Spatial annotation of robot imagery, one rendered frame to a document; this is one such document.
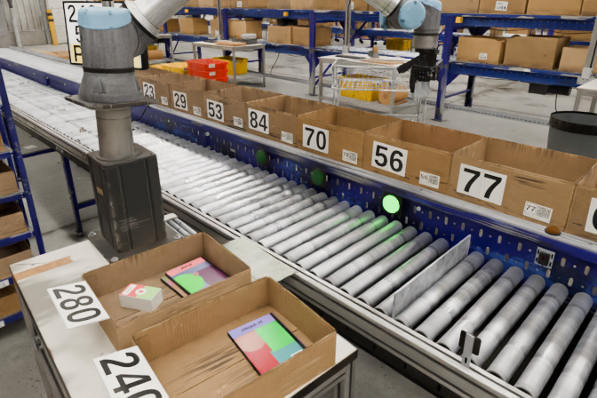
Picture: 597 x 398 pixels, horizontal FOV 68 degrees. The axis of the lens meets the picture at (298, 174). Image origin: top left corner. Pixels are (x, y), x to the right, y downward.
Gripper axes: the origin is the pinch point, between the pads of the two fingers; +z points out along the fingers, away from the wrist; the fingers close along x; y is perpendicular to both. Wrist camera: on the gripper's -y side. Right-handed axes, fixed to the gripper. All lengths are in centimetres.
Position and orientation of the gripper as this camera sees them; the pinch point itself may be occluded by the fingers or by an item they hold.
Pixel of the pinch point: (414, 100)
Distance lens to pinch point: 181.5
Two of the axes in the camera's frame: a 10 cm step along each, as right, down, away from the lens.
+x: 6.9, -2.8, 6.7
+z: 0.1, 9.3, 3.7
